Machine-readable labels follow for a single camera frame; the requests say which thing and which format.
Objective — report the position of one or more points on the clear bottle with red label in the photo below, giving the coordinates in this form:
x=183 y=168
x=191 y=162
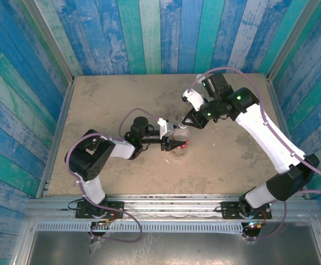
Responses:
x=181 y=135

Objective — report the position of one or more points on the plain white bottle cap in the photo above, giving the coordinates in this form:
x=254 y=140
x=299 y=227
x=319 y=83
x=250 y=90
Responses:
x=200 y=77

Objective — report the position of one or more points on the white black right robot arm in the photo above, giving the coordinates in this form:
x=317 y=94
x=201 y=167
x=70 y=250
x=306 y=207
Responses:
x=265 y=138

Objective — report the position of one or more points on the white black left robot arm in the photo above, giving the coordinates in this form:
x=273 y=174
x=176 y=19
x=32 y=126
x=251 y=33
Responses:
x=94 y=190

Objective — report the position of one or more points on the small circuit board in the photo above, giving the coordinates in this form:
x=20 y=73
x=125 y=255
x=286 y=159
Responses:
x=102 y=223
x=252 y=225

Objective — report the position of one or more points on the shiny metal panel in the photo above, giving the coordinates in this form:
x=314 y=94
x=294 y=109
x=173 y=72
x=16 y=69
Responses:
x=177 y=248

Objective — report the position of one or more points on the aluminium table edge rail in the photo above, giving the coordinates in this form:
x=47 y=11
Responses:
x=279 y=110
x=56 y=138

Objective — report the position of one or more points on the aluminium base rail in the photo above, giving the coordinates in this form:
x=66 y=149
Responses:
x=171 y=207

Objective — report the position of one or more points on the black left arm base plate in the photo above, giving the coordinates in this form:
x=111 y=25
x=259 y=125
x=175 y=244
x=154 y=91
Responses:
x=113 y=209

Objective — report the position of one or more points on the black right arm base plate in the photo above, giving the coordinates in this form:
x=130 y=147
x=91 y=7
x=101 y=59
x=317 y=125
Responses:
x=229 y=211

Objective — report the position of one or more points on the aluminium corner post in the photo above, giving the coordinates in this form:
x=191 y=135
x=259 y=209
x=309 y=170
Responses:
x=290 y=41
x=51 y=41

